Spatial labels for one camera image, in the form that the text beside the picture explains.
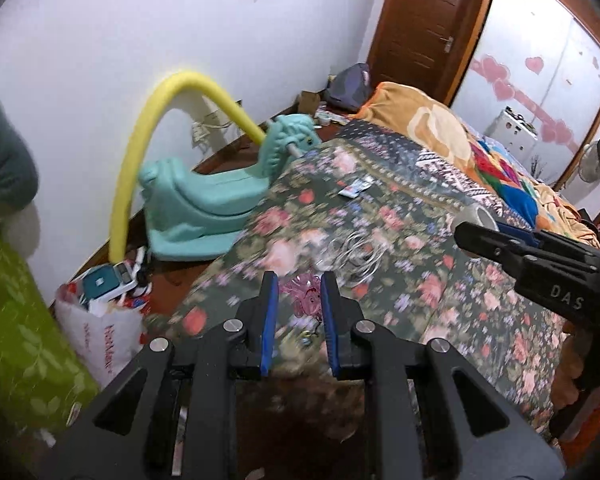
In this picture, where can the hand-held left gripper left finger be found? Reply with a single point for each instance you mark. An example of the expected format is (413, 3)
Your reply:
(269, 325)

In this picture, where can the colourful orange blanket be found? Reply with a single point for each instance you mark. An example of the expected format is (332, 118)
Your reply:
(430, 125)

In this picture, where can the pink heart stickers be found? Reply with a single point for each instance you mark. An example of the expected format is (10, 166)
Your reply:
(500, 72)

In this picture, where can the small printed packet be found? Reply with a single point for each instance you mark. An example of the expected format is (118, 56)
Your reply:
(355, 188)

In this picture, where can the grey backpack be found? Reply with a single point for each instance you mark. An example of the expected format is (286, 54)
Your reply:
(347, 85)

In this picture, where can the brown wooden door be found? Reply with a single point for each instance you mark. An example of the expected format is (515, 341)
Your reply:
(420, 25)

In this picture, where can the small metal trinket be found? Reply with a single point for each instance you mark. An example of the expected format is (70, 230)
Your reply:
(306, 341)

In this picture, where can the small cardboard box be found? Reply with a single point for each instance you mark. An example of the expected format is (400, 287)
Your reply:
(310, 101)

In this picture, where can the patchwork patterned quilt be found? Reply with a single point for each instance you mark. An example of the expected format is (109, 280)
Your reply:
(405, 160)

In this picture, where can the small white cabinet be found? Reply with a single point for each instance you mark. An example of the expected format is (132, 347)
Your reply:
(510, 145)

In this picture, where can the white wall socket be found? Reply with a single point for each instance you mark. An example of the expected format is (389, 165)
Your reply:
(200, 132)

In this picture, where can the green leaf-print cloth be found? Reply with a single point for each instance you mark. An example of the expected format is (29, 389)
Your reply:
(20, 335)

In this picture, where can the pink curly plastic piece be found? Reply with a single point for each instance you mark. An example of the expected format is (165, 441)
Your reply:
(302, 292)

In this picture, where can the dark floral bedspread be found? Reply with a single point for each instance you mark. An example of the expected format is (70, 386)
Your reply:
(430, 300)

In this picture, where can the teal plastic rocking horse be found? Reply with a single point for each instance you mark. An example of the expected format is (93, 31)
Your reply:
(195, 210)

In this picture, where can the white sliding wardrobe doors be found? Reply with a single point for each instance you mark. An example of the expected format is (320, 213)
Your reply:
(555, 100)

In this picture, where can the white plastic shopping bag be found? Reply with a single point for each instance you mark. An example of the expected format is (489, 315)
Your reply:
(105, 340)

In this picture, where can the grey cloth bundle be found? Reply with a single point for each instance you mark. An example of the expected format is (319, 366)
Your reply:
(5, 160)

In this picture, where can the white standing fan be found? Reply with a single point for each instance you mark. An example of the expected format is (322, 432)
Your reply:
(590, 165)

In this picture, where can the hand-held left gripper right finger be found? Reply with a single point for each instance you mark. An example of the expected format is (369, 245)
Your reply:
(330, 330)

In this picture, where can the person's right hand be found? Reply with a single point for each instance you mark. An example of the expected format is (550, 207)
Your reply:
(570, 370)

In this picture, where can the teal and white box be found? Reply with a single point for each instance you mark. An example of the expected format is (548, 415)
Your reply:
(105, 282)

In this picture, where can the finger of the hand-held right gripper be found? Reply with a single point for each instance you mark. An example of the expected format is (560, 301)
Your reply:
(485, 242)
(522, 235)

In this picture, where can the yellow foam tube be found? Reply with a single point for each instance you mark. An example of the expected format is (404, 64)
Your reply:
(125, 185)

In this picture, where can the grey tape roll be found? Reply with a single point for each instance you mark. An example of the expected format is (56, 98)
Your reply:
(477, 215)

